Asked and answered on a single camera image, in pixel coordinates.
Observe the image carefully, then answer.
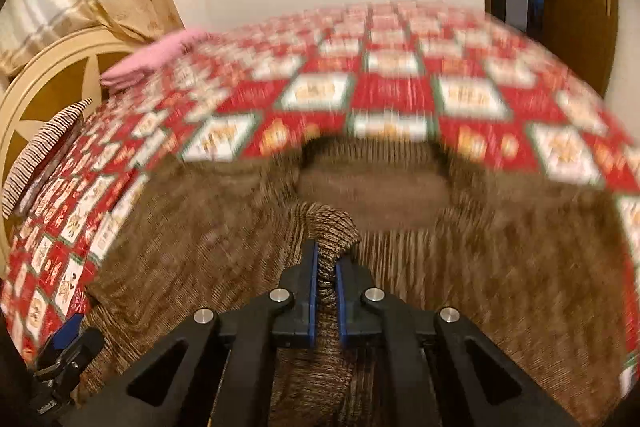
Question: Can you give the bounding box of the brown wooden door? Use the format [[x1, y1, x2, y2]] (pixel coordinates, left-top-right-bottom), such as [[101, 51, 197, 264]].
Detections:
[[535, 0, 621, 98]]

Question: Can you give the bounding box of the striped pillow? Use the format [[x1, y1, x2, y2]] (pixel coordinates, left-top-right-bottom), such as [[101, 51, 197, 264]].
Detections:
[[0, 98, 95, 218]]

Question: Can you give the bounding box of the cream wooden headboard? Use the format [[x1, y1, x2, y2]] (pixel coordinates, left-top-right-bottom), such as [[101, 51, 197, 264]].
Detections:
[[0, 26, 146, 188]]

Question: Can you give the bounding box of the pink folded cloth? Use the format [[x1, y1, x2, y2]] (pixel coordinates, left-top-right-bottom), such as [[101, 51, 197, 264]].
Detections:
[[100, 28, 213, 90]]

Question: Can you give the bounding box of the brown knitted sweater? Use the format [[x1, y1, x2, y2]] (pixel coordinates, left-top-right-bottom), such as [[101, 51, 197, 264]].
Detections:
[[75, 134, 631, 427]]

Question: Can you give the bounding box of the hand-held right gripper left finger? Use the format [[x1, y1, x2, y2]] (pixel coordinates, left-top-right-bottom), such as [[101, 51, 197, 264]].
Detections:
[[60, 239, 321, 427]]

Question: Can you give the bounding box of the red checked printed bedspread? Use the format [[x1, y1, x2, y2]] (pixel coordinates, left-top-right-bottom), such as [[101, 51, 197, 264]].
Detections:
[[0, 0, 640, 408]]

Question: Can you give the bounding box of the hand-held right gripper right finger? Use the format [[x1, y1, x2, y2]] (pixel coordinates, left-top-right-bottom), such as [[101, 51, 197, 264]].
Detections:
[[335, 254, 581, 427]]

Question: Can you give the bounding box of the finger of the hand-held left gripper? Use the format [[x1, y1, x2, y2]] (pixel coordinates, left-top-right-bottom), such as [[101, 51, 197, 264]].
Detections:
[[37, 313, 86, 365]]

